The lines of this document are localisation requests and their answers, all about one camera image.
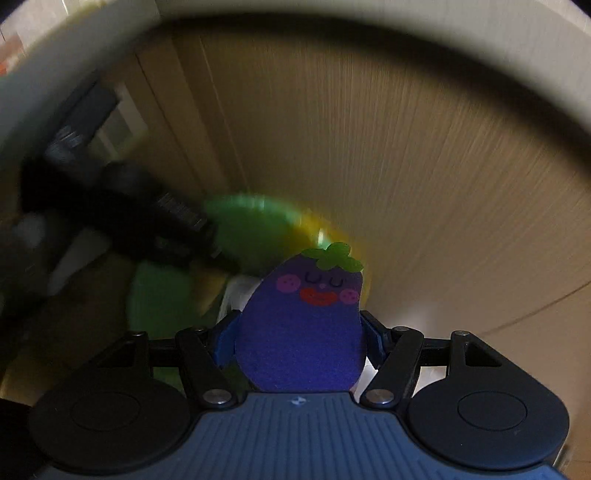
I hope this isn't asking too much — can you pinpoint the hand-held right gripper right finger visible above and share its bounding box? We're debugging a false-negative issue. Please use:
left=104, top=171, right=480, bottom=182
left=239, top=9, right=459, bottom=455
left=358, top=310, right=504, bottom=409

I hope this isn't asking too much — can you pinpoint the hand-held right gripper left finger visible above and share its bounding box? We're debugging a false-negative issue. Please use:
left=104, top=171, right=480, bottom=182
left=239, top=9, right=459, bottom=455
left=92, top=311, right=243, bottom=409

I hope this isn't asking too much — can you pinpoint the purple eggplant sponge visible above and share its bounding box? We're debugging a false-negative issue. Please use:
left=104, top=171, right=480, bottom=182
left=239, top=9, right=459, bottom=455
left=235, top=242, right=365, bottom=394

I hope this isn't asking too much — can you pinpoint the long green packet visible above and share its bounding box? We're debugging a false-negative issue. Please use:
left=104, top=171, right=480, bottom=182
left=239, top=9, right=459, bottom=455
left=128, top=263, right=222, bottom=384

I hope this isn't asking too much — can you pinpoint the green felt sheet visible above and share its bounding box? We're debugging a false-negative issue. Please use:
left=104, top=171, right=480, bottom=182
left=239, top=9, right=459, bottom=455
left=203, top=194, right=301, bottom=278

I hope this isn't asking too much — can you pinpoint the wooden cabinet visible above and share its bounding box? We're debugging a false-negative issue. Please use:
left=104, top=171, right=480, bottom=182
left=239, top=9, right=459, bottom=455
left=106, top=23, right=591, bottom=342

